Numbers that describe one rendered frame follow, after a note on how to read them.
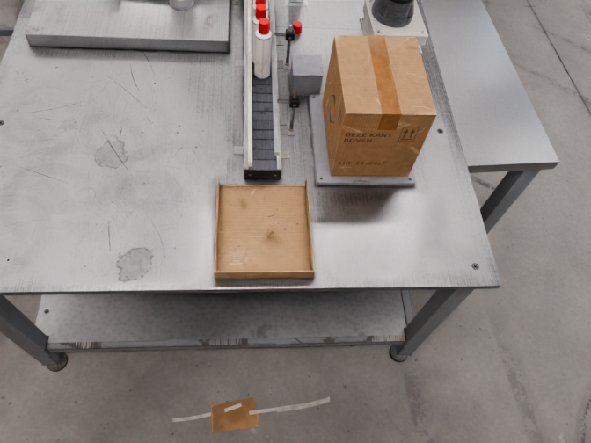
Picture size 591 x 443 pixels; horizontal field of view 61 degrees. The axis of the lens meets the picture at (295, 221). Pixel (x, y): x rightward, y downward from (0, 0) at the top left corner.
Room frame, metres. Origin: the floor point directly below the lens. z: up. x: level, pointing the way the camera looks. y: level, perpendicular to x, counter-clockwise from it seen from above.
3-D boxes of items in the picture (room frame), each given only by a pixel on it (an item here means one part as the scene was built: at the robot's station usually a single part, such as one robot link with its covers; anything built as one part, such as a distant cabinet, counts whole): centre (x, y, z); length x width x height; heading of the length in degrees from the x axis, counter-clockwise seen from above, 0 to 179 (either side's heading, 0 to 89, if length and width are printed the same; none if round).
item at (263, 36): (1.25, 0.19, 0.98); 0.05 x 0.05 x 0.20
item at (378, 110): (1.07, -0.17, 0.99); 0.30 x 0.24 x 0.27; 11
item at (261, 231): (0.70, 0.09, 0.85); 0.30 x 0.26 x 0.04; 11
